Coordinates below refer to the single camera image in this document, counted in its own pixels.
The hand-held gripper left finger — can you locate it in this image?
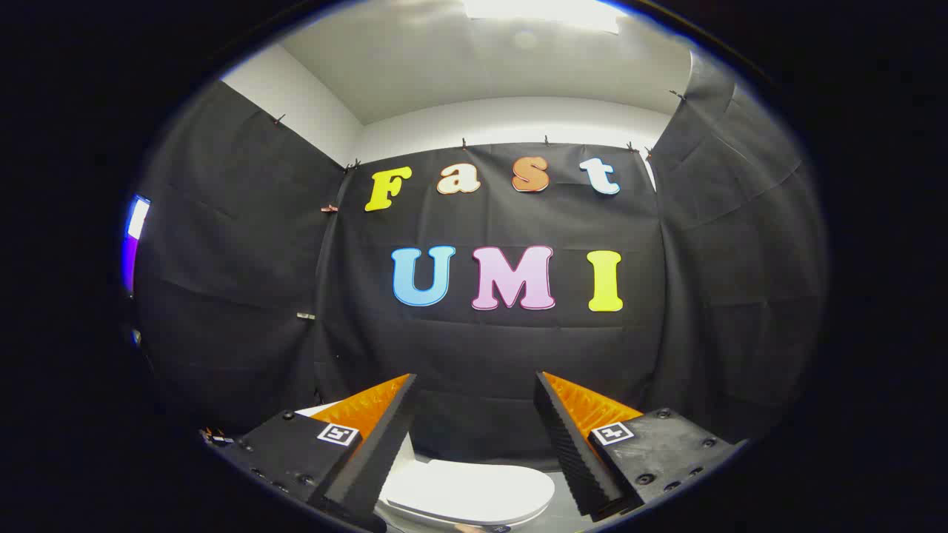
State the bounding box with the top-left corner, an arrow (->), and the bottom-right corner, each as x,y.
211,374 -> 418,533

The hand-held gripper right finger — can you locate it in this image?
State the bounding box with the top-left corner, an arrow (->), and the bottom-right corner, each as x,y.
533,372 -> 747,523

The white toilet lid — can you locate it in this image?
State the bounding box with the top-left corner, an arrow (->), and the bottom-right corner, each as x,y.
381,459 -> 556,528

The black backdrop cloth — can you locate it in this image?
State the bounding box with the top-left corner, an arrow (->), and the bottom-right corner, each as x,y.
132,52 -> 829,475

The glowing purple white panel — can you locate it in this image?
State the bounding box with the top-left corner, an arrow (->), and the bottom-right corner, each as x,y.
122,194 -> 151,293

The ceiling light panel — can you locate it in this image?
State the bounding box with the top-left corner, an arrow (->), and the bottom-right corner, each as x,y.
463,0 -> 623,34

